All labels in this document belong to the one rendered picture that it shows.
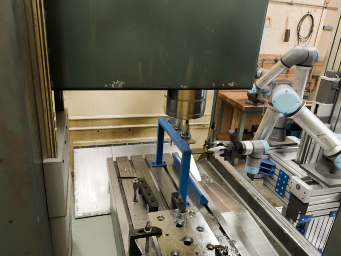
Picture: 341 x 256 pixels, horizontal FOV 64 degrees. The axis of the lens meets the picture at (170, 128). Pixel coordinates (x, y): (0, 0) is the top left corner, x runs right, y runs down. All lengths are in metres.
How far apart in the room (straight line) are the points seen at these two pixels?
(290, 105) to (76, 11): 1.03
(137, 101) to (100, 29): 1.30
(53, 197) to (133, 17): 0.54
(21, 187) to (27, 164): 0.06
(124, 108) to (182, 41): 1.27
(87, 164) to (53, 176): 1.25
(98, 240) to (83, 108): 0.89
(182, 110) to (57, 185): 0.46
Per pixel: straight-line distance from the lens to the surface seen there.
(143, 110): 2.08
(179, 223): 1.23
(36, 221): 0.75
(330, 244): 1.47
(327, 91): 1.87
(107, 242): 1.66
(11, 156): 0.65
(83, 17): 0.79
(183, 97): 0.94
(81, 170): 2.01
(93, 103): 2.01
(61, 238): 0.93
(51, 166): 0.78
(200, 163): 2.37
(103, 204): 1.86
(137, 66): 0.82
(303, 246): 1.59
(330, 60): 1.98
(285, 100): 1.42
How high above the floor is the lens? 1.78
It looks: 21 degrees down
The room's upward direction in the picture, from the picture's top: 4 degrees clockwise
